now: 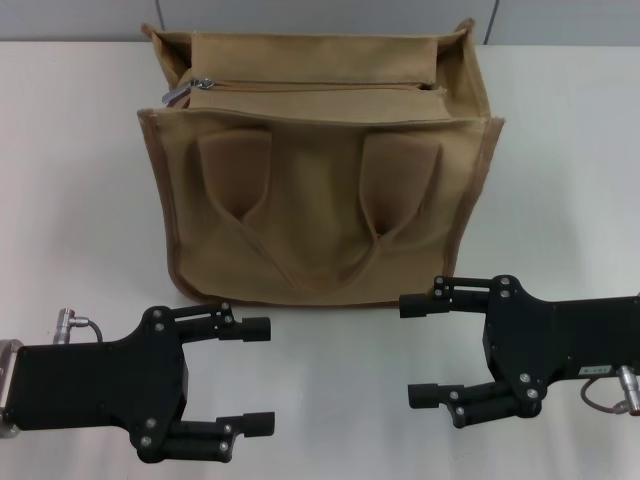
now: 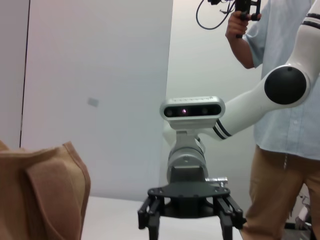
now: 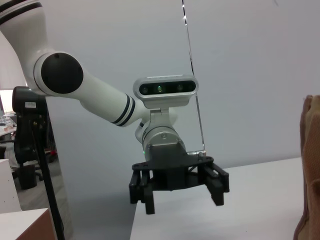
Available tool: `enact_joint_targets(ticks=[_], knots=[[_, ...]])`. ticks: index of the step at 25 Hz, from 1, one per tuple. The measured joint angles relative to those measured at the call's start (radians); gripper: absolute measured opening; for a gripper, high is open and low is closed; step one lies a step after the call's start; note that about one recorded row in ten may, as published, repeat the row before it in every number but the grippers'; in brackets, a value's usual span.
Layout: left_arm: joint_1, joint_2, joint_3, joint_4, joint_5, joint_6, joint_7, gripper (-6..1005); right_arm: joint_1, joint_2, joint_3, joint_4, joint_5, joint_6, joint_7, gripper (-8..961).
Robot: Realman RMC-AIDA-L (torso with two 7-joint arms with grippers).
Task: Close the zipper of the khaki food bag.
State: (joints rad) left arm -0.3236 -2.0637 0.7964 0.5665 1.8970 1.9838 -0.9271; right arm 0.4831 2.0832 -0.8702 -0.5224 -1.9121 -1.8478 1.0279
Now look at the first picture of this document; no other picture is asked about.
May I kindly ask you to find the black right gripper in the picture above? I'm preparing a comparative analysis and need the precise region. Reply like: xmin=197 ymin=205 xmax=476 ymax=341
xmin=398 ymin=273 xmax=640 ymax=444

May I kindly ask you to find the silver metal zipper pull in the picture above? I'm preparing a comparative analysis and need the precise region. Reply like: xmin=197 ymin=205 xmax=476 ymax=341
xmin=160 ymin=73 xmax=217 ymax=108

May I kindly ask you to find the arm plug cable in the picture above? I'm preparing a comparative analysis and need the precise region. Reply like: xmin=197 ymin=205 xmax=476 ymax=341
xmin=58 ymin=308 xmax=105 ymax=346
xmin=579 ymin=364 xmax=640 ymax=416

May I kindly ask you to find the khaki canvas food bag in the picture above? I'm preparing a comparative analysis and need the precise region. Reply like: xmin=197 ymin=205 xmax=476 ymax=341
xmin=135 ymin=17 xmax=507 ymax=307

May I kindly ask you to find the right arm plug cable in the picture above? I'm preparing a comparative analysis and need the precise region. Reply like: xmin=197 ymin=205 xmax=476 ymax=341
xmin=579 ymin=364 xmax=640 ymax=416

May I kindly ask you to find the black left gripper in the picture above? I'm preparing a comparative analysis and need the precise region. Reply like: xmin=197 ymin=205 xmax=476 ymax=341
xmin=8 ymin=305 xmax=277 ymax=469

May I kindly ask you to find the left arm plug cable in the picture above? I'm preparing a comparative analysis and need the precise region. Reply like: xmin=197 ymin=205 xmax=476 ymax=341
xmin=58 ymin=308 xmax=105 ymax=346

